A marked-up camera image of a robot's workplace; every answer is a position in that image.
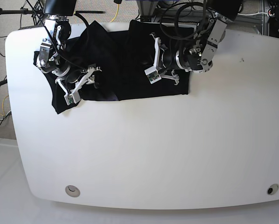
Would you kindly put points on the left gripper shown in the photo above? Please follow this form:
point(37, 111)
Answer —
point(165, 59)

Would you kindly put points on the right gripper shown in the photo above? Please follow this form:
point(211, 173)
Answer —
point(73, 79)

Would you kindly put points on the black T-shirt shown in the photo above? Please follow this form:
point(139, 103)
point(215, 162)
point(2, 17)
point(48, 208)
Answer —
point(123, 57)

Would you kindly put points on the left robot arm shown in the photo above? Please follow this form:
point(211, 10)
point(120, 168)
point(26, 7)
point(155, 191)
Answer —
point(195, 52)

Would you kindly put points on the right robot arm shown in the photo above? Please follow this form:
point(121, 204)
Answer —
point(63, 66)

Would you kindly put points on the black tripod pole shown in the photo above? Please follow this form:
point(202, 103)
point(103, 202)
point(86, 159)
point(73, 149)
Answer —
point(25, 11)

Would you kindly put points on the left table grommet hole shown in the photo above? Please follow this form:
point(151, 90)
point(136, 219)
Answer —
point(72, 191)

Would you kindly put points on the table grommet hole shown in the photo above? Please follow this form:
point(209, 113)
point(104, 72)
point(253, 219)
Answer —
point(273, 189)
point(72, 191)

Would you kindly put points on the right table grommet hole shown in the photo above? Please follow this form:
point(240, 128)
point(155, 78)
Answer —
point(273, 189)

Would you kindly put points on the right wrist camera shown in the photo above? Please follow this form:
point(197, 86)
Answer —
point(72, 98)

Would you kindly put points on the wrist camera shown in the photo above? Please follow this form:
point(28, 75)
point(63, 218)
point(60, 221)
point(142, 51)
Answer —
point(152, 75)
point(72, 98)

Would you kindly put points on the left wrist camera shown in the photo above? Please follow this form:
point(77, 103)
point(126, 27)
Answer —
point(152, 75)

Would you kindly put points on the grey aluminium frame stand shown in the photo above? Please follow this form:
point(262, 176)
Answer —
point(151, 10)

